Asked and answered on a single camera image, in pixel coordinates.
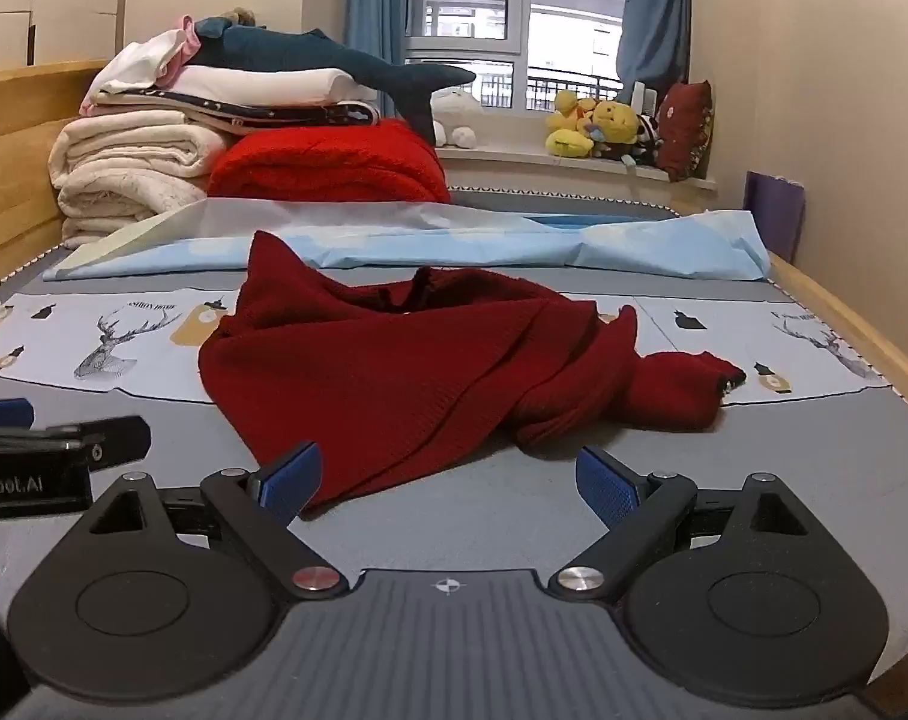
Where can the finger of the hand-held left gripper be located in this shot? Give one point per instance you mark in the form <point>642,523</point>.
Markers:
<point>108,444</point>
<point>3,414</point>

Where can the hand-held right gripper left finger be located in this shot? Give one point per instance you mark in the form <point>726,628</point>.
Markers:
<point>292,478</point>

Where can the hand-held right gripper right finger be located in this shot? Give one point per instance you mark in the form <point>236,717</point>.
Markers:
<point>607,489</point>

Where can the dark red knitted sweater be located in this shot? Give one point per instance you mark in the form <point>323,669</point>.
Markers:
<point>424,367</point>

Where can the grey printed bed sheet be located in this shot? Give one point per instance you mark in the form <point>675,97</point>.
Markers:
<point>454,525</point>

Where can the wooden headboard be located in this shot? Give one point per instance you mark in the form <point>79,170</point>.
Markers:
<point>18,187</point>

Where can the light blue sheet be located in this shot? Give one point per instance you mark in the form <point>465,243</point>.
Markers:
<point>649,247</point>

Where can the bright red folded blanket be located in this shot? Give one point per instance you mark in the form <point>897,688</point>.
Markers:
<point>326,165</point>

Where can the purple box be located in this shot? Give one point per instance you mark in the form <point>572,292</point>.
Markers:
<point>775,214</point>

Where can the white window sill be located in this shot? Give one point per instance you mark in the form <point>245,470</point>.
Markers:
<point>544,163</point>

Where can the dark patterned folded cloth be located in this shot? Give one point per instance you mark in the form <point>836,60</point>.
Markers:
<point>296,115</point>

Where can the yellow bear plush toy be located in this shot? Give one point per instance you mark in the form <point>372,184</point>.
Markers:
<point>617,124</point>

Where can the dark red cushion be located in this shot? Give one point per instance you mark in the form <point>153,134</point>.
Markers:
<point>682,131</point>

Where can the yellow plush toys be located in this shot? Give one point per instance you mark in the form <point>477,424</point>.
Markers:
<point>570,124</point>

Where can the white folded garment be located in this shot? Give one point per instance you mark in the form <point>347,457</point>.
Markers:
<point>138,67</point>

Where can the white folded quilt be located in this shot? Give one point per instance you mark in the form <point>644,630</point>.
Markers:
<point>274,86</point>

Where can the white plush toy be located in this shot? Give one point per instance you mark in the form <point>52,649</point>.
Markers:
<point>457,109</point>

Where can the pink cloth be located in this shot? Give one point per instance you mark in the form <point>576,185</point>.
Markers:
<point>191,41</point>

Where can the dark blue shark plush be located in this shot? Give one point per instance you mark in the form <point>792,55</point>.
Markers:
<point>289,52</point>

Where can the brown plush toy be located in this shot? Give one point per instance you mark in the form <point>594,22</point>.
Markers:
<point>241,15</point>

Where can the blue curtain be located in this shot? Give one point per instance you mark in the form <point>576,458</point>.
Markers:
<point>375,7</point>
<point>652,7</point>

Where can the window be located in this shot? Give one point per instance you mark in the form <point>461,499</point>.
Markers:
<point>514,7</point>

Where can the wooden bed frame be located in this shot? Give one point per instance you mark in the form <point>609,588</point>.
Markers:
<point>859,330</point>

